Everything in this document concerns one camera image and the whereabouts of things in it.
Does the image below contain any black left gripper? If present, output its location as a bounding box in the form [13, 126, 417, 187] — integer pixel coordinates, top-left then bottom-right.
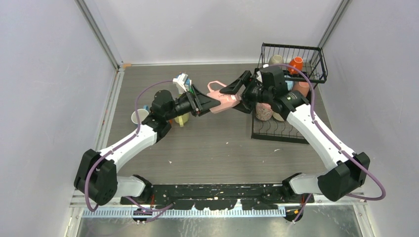
[166, 85, 221, 121]

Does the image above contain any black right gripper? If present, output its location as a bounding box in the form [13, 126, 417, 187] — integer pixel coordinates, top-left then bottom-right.
[220, 71, 273, 114]

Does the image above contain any pale yellow faceted mug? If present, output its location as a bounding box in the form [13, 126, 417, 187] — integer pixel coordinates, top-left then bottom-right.
[174, 113, 190, 127]

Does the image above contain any pink patterned mug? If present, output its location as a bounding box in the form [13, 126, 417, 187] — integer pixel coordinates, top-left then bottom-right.
[255, 103, 273, 121]

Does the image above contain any tall cream dragon mug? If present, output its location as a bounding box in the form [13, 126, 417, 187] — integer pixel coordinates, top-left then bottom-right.
[272, 112, 285, 122]

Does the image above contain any blue floral mug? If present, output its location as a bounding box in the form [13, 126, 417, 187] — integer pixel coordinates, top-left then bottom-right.
[130, 105, 150, 126]

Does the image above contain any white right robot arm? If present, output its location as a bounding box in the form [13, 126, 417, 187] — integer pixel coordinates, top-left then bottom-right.
[220, 66, 371, 203]

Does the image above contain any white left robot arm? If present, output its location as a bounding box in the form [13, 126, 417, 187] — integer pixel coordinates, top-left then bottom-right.
[74, 85, 221, 211]

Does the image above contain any light blue mug in rack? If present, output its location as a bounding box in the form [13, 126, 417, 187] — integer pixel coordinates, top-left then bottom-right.
[284, 75, 294, 91]

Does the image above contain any toy brick house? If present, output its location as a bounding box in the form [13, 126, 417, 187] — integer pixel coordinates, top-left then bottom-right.
[178, 72, 194, 94]

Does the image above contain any beige mug upper shelf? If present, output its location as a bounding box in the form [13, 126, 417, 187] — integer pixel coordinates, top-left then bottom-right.
[268, 54, 284, 66]

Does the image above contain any salmon pink mug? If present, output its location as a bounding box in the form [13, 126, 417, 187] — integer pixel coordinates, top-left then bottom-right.
[292, 81, 310, 97]

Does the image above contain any orange mug upper shelf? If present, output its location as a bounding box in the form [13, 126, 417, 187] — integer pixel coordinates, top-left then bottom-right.
[288, 57, 303, 75]

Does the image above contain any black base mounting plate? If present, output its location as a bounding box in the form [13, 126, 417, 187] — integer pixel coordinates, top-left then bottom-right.
[121, 184, 314, 210]

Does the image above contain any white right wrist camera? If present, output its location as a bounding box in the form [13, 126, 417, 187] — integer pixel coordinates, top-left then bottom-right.
[255, 64, 269, 83]

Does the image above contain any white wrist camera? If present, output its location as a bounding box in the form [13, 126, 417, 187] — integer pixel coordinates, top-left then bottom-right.
[172, 73, 191, 95]
[255, 64, 269, 83]

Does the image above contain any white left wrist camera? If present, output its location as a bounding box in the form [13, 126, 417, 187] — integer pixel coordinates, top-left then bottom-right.
[172, 73, 191, 95]

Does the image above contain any black wire dish rack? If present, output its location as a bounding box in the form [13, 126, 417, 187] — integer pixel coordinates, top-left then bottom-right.
[251, 42, 328, 144]

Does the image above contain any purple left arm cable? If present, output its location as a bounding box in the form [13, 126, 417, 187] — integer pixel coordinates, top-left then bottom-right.
[84, 80, 174, 213]

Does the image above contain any aluminium slotted rail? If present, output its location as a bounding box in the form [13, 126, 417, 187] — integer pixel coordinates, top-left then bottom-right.
[81, 198, 286, 220]

